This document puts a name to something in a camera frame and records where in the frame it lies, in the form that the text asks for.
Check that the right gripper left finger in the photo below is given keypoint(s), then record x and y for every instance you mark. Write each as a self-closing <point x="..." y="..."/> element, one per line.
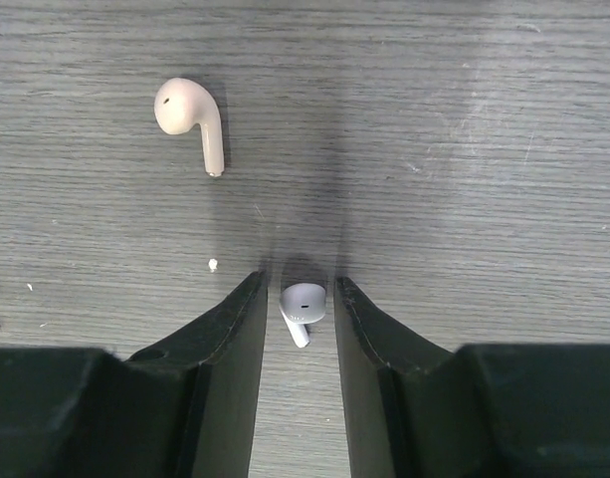
<point x="184" y="406"/>

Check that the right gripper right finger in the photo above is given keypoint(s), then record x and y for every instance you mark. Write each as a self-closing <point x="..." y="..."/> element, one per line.
<point x="414" y="409"/>

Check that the white earbud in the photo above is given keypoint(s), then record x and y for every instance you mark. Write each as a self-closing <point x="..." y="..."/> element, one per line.
<point x="179" y="105"/>
<point x="300" y="305"/>

